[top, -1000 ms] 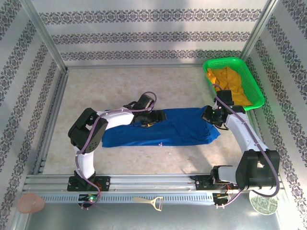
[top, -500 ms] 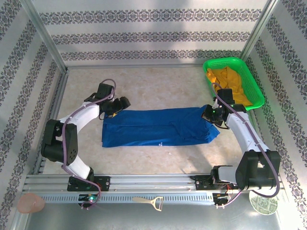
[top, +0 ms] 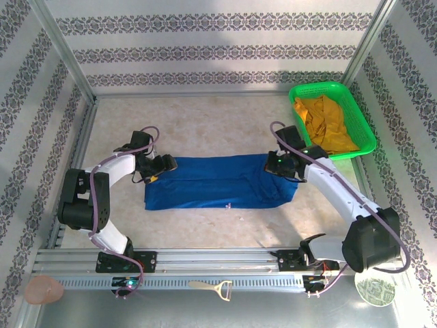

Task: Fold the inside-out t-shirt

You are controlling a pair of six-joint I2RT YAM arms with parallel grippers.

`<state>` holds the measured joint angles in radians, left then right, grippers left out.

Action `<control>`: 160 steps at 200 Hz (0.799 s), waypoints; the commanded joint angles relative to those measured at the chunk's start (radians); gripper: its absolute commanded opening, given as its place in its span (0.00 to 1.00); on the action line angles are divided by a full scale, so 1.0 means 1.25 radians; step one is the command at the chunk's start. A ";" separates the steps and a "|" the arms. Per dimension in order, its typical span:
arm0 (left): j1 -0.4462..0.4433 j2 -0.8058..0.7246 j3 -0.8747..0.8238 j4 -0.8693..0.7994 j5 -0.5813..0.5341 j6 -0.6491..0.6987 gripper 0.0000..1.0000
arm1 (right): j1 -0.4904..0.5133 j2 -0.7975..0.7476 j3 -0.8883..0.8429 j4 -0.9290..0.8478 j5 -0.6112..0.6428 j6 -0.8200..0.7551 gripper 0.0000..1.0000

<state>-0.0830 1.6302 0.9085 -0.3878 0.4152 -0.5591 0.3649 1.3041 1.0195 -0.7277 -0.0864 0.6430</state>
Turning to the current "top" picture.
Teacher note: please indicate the blue printed t-shirt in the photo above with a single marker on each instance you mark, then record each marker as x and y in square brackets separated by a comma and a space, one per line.
[211, 184]

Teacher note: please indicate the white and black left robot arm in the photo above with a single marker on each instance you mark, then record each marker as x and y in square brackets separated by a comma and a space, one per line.
[116, 165]

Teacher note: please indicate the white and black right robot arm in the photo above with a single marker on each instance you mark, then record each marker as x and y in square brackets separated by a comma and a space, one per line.
[334, 184]

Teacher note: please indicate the yellow cloth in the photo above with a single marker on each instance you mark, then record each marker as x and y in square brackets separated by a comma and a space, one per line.
[327, 126]

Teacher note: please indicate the green plastic basket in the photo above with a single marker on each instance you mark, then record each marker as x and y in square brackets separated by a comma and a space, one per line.
[365, 135]

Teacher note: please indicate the green patterned white bowl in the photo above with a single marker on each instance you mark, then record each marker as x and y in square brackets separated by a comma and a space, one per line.
[375, 292]

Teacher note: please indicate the translucent pink cup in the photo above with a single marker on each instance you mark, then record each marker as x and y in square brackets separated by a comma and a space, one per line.
[44, 290]

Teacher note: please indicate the aluminium frame bar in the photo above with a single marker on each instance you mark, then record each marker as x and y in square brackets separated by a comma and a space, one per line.
[83, 136]
[170, 94]
[362, 177]

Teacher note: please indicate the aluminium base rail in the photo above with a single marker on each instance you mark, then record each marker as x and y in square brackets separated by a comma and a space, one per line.
[211, 259]

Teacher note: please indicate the aluminium frame post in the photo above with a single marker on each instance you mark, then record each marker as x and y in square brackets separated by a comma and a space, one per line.
[65, 54]
[365, 41]

